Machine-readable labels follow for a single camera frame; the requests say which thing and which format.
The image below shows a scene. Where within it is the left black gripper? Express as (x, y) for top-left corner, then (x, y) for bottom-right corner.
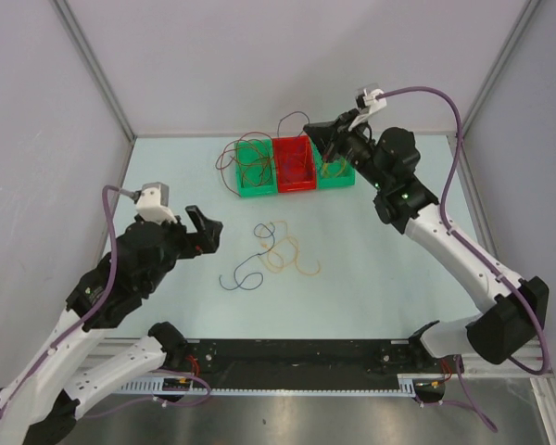
(145, 203), (222, 292)

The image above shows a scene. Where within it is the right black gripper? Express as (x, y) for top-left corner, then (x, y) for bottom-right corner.
(304, 108), (389, 192)

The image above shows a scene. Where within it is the yellow wire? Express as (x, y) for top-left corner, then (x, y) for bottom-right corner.
(319, 155), (348, 180)

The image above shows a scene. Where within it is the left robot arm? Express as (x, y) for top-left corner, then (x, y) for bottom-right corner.
(0, 206), (223, 444)

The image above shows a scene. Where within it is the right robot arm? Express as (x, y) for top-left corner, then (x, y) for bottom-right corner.
(303, 109), (550, 372)

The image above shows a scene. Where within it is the right green bin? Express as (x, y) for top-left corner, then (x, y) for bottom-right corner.
(311, 144), (356, 189)

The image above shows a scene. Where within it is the green bin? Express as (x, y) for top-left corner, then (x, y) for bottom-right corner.
(234, 139), (278, 198)
(311, 144), (356, 189)

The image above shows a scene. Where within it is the red bin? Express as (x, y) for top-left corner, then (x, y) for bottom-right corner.
(272, 135), (317, 194)

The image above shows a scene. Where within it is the left green bin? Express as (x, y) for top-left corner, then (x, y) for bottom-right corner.
(234, 139), (278, 198)

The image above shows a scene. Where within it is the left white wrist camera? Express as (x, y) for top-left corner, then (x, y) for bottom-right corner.
(132, 182), (178, 224)

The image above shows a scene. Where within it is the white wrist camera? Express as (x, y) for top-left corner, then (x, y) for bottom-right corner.
(348, 83), (386, 130)
(132, 182), (178, 224)

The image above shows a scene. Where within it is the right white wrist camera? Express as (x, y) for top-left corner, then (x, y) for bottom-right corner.
(348, 83), (386, 130)

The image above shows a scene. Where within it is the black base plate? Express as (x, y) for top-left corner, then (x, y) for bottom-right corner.
(161, 339), (455, 391)

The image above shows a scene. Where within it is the grey slotted cable duct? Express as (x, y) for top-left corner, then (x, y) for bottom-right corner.
(113, 376), (416, 398)

